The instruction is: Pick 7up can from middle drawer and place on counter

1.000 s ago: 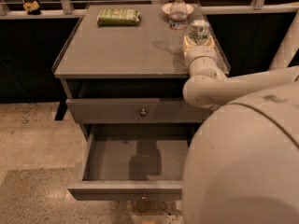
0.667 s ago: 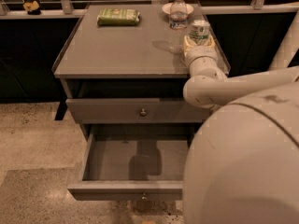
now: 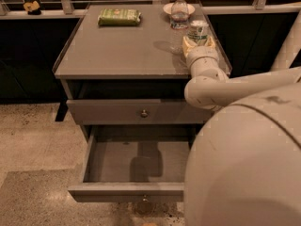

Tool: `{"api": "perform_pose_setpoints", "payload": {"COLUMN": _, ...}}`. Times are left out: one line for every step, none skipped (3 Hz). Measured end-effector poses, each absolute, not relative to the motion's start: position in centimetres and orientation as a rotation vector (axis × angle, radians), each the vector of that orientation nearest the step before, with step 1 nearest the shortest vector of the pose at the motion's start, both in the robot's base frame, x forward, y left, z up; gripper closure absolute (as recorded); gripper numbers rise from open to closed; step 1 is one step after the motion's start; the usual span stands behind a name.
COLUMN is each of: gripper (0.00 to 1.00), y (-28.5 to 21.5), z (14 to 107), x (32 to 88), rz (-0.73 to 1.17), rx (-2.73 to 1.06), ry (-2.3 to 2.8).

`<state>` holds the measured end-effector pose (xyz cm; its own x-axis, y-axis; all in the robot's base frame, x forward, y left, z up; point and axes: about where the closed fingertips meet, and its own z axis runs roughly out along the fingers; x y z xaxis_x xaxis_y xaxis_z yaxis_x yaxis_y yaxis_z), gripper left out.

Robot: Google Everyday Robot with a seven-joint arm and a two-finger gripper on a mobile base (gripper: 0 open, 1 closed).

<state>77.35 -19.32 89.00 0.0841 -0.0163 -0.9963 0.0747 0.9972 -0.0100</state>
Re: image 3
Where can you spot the clear plastic water bottle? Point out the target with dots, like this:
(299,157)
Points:
(178,23)

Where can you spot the closed grey top drawer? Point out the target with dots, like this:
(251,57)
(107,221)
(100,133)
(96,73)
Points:
(127,111)

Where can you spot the green snack bag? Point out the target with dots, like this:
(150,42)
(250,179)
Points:
(119,16)

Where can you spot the grey three-drawer cabinet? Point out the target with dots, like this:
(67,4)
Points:
(122,62)

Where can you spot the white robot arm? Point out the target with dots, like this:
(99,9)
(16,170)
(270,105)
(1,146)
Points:
(244,168)

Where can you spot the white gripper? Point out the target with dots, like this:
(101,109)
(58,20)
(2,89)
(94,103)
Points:
(201,53)

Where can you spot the brass top drawer knob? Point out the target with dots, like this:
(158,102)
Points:
(144,113)

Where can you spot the small yellow black object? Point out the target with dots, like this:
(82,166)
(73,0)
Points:
(32,8)

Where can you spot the white ceramic bowl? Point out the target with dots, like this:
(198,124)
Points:
(167,8)

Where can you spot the open grey middle drawer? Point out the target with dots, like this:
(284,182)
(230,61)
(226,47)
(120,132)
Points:
(125,162)

